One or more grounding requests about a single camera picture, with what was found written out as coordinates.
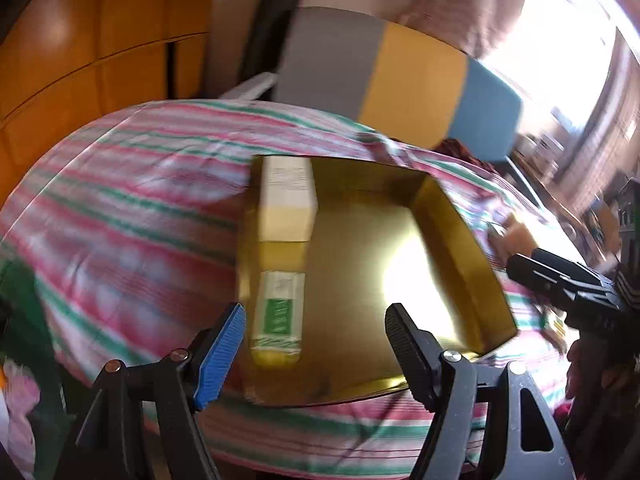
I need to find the dark red cloth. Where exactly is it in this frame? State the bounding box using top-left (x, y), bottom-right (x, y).
top-left (434, 139), bottom-right (497, 174)

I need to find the white green carton box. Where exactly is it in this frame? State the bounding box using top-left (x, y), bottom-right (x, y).
top-left (250, 155), bottom-right (318, 368)

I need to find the black rolled mat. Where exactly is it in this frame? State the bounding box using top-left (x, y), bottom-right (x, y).
top-left (238, 0), bottom-right (300, 82)

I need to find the large yellow sponge block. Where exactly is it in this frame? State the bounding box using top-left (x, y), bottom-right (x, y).
top-left (502, 222), bottom-right (538, 257)

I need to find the wooden side shelf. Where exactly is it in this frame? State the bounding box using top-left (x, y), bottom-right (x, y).
top-left (510, 151), bottom-right (587, 232)

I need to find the grey yellow blue headboard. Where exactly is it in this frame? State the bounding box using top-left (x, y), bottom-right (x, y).
top-left (272, 6), bottom-right (522, 162)

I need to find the orange wooden wardrobe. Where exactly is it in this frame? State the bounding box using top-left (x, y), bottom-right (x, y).
top-left (1, 0), bottom-right (213, 197)

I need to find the gold cardboard box tray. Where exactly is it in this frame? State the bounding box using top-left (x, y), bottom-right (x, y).
top-left (238, 156), bottom-right (518, 408)

